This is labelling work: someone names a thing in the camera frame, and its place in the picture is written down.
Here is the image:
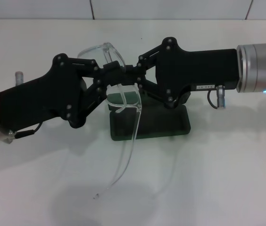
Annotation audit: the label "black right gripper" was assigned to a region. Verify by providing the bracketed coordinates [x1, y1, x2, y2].
[121, 37, 239, 111]

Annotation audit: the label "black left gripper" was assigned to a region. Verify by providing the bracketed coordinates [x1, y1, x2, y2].
[0, 53, 125, 129]

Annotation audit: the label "green glasses case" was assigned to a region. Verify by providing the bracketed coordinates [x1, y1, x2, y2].
[107, 90, 192, 142]

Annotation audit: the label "clear plastic glasses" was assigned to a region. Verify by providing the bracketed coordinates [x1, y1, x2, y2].
[77, 42, 143, 201]

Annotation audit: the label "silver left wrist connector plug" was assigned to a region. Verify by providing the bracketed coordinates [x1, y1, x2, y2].
[14, 71, 25, 86]

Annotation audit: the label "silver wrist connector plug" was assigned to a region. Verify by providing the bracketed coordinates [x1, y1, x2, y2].
[14, 71, 25, 86]
[216, 84, 226, 110]

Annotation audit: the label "silver right wrist connector plug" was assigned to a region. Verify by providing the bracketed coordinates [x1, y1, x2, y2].
[216, 84, 226, 110]

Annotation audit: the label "dark right wrist cable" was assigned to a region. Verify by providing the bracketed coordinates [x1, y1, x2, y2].
[207, 90, 218, 110]

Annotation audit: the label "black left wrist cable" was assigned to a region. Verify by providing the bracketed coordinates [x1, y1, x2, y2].
[14, 122, 44, 139]

